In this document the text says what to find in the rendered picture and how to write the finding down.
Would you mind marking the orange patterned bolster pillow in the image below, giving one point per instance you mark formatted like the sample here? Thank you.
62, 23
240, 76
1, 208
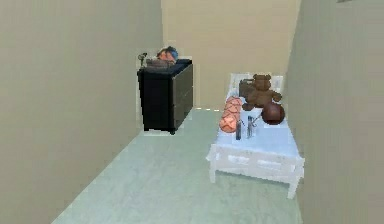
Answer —
230, 115

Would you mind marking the brown flat box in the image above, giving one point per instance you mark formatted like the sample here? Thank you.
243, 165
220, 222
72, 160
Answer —
157, 64

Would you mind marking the grey slim remote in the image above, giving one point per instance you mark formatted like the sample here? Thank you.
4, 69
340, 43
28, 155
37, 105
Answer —
249, 126

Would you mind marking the black chest of drawers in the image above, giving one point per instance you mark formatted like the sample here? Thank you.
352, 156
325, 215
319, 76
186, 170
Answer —
163, 96

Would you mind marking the white bed with blue sheet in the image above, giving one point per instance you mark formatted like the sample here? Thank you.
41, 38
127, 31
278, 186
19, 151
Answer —
266, 146

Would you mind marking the brown teddy bear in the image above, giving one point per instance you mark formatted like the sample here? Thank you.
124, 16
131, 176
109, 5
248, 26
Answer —
261, 93

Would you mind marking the small dark green figurine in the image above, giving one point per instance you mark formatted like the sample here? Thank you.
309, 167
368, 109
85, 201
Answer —
142, 58

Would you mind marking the dark red ball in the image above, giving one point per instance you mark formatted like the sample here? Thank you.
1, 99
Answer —
273, 113

